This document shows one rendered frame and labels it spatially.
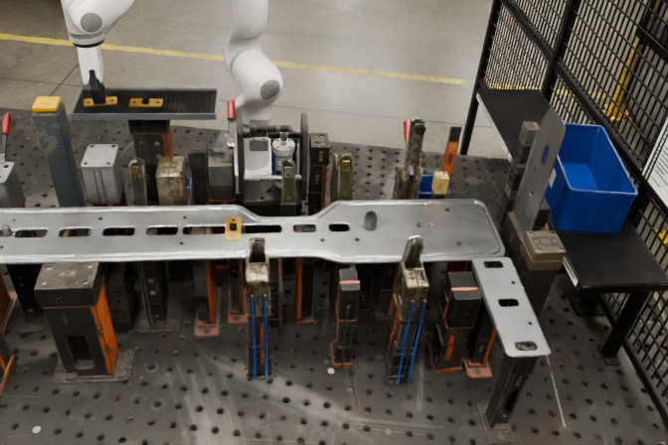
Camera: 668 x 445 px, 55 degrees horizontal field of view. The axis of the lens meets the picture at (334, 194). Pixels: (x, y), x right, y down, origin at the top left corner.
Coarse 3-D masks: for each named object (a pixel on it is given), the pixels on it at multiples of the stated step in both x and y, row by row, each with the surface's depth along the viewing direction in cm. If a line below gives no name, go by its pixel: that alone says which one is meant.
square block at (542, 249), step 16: (528, 240) 152; (544, 240) 151; (560, 240) 151; (528, 256) 152; (544, 256) 149; (560, 256) 149; (528, 272) 152; (544, 272) 153; (528, 288) 156; (544, 288) 156; (512, 304) 165; (544, 304) 160; (496, 336) 173
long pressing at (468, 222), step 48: (0, 240) 149; (48, 240) 150; (96, 240) 151; (144, 240) 152; (192, 240) 153; (240, 240) 154; (288, 240) 154; (336, 240) 155; (384, 240) 156; (432, 240) 158; (480, 240) 159
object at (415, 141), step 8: (416, 120) 161; (424, 120) 160; (416, 128) 158; (424, 128) 159; (408, 136) 164; (416, 136) 163; (408, 144) 164; (416, 144) 164; (408, 152) 164; (416, 152) 166; (408, 160) 165; (416, 160) 167; (408, 168) 167; (416, 168) 168; (408, 176) 168; (416, 176) 168
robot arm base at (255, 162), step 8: (248, 128) 200; (248, 144) 204; (248, 152) 206; (256, 152) 207; (264, 152) 209; (248, 160) 209; (256, 160) 209; (264, 160) 211; (248, 168) 211; (256, 168) 211; (264, 168) 213
